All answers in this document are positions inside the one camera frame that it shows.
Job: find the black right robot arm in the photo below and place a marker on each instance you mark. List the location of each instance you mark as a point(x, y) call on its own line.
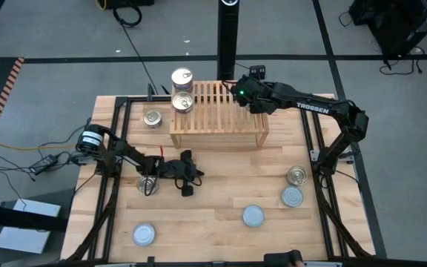
point(311, 107)

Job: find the black aluminium table frame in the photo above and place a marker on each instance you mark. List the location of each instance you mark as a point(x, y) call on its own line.
point(310, 237)

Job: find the white board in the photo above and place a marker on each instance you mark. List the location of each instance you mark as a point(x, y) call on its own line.
point(28, 226)

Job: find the green tuna can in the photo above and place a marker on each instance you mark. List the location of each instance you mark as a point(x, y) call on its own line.
point(253, 216)
point(292, 196)
point(144, 234)

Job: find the black beam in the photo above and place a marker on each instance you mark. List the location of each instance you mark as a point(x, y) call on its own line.
point(13, 219)

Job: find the black equipment cabinet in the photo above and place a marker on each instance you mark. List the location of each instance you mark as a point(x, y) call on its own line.
point(402, 22)

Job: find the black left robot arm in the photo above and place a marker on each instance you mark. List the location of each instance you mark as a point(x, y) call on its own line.
point(132, 157)

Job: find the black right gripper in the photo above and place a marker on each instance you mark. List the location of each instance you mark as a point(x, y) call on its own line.
point(258, 94)

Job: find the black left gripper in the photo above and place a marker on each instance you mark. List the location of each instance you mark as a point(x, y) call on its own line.
point(174, 170)

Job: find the wooden slatted shelf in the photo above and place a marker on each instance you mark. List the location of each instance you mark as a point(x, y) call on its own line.
point(217, 118)

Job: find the small dark upright post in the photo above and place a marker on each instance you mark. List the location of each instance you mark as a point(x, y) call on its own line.
point(151, 92)

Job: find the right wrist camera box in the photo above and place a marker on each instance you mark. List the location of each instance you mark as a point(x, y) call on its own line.
point(257, 71)

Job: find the black floor equipment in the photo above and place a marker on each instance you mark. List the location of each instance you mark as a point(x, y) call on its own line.
point(128, 3)

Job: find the black power adapter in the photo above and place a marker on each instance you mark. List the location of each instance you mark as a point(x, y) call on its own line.
point(43, 164)

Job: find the black table clamp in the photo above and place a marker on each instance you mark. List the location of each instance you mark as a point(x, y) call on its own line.
point(150, 261)

